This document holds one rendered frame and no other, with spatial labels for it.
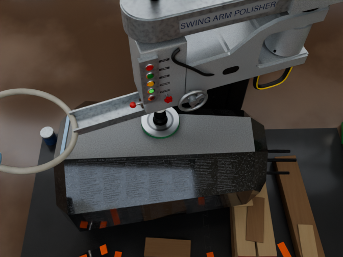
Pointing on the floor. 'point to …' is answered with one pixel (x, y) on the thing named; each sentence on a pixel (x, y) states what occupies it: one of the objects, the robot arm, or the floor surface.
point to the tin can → (48, 135)
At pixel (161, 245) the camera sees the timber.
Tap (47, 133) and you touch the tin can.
